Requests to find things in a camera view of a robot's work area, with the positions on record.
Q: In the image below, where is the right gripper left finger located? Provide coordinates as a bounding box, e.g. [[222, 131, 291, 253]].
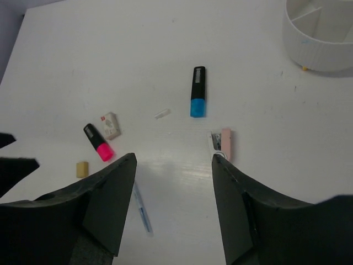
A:
[[1, 153, 137, 264]]

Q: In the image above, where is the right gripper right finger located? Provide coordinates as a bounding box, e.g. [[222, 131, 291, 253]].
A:
[[212, 155, 352, 264]]

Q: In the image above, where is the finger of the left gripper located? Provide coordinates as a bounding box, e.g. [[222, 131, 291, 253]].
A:
[[0, 132, 41, 198]]

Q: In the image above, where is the clear pen cap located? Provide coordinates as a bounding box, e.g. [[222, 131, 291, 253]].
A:
[[154, 109, 171, 119]]

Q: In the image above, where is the tan eraser cube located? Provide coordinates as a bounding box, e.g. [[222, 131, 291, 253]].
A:
[[76, 161, 89, 178]]

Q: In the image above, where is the blue clear pen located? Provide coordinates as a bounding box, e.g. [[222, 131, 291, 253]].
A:
[[133, 181, 153, 237]]

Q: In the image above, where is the pink black highlighter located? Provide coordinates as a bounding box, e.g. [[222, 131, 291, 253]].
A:
[[83, 123, 115, 162]]

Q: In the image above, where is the pink mini stapler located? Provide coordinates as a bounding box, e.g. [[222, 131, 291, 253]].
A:
[[207, 128, 232, 162]]

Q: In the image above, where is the white boxed eraser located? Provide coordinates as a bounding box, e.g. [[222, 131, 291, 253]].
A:
[[100, 112, 121, 140]]

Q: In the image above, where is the blue black highlighter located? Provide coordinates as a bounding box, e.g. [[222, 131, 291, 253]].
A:
[[190, 66, 206, 118]]

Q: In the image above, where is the white round divided organizer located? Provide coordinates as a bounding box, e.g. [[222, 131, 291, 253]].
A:
[[282, 1, 352, 72]]

